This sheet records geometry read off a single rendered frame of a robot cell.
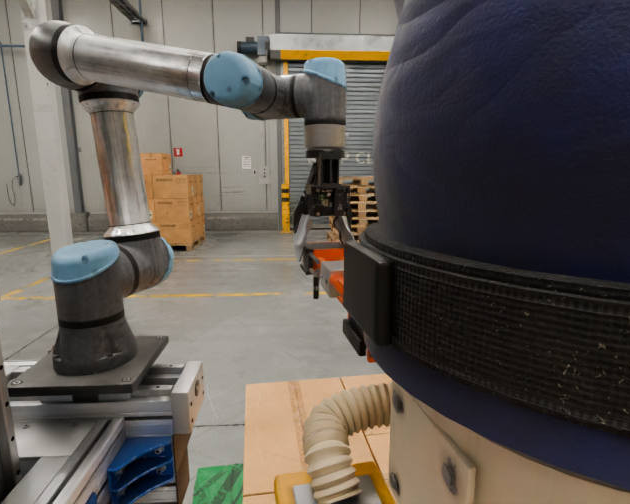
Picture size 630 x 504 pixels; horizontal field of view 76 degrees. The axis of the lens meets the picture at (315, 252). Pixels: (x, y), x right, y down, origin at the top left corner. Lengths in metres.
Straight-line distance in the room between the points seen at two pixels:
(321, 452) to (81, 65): 0.71
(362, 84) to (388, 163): 10.05
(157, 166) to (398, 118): 8.13
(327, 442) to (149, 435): 0.60
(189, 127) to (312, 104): 9.59
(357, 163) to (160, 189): 4.70
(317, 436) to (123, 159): 0.73
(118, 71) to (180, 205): 6.81
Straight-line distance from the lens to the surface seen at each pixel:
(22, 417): 1.00
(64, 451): 0.87
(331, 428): 0.39
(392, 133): 0.17
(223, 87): 0.65
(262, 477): 1.35
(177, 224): 7.62
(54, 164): 3.65
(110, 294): 0.87
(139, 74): 0.76
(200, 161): 10.21
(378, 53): 10.07
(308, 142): 0.75
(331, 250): 0.75
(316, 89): 0.74
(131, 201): 0.96
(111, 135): 0.96
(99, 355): 0.88
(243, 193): 10.06
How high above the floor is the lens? 1.41
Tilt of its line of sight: 11 degrees down
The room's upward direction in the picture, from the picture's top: straight up
